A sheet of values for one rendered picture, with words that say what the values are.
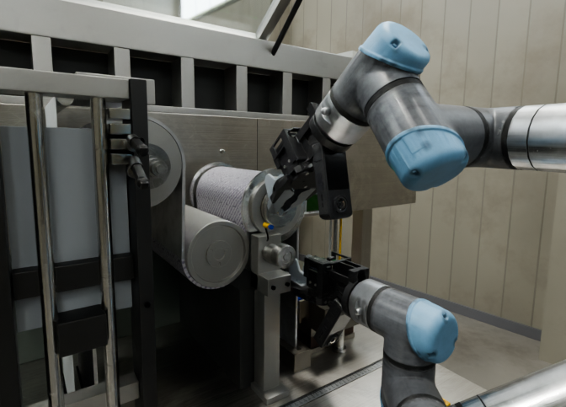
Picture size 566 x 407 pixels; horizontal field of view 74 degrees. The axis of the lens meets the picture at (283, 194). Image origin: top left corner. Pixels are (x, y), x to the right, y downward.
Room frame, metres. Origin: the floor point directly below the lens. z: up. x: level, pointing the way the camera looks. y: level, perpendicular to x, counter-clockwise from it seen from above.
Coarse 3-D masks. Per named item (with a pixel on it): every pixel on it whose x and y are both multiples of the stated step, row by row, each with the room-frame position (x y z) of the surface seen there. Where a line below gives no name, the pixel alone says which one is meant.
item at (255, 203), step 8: (264, 184) 0.68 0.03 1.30; (256, 192) 0.67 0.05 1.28; (264, 192) 0.69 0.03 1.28; (256, 200) 0.67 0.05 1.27; (256, 208) 0.67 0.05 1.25; (296, 208) 0.73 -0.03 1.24; (256, 216) 0.67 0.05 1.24; (296, 216) 0.73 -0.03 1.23; (256, 224) 0.67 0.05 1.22; (288, 224) 0.72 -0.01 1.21; (264, 232) 0.69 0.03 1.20; (280, 232) 0.71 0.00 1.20
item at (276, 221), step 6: (264, 198) 0.68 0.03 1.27; (264, 204) 0.67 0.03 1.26; (264, 210) 0.67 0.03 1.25; (294, 210) 0.71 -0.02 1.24; (264, 216) 0.67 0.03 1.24; (270, 216) 0.68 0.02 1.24; (276, 216) 0.69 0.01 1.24; (282, 216) 0.69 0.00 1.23; (288, 216) 0.70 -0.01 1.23; (294, 216) 0.71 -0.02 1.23; (270, 222) 0.68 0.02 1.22; (276, 222) 0.69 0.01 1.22; (282, 222) 0.69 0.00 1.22; (288, 222) 0.70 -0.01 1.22
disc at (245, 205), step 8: (272, 168) 0.70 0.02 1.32; (256, 176) 0.68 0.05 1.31; (264, 176) 0.69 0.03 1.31; (248, 184) 0.68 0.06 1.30; (256, 184) 0.68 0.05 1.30; (248, 192) 0.67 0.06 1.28; (248, 200) 0.67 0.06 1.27; (248, 208) 0.67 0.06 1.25; (304, 208) 0.75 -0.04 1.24; (248, 216) 0.67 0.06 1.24; (248, 224) 0.67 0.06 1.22; (296, 224) 0.74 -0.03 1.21; (248, 232) 0.68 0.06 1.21; (256, 232) 0.68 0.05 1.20; (288, 232) 0.73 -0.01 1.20
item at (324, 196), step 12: (324, 156) 0.53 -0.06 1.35; (336, 156) 0.55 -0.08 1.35; (324, 168) 0.53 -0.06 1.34; (336, 168) 0.54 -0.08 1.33; (324, 180) 0.53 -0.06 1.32; (336, 180) 0.54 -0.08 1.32; (348, 180) 0.55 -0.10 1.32; (324, 192) 0.53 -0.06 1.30; (336, 192) 0.53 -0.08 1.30; (348, 192) 0.54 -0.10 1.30; (324, 204) 0.53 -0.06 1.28; (336, 204) 0.52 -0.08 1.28; (348, 204) 0.54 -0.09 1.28; (324, 216) 0.53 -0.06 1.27; (336, 216) 0.52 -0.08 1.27; (348, 216) 0.54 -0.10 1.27
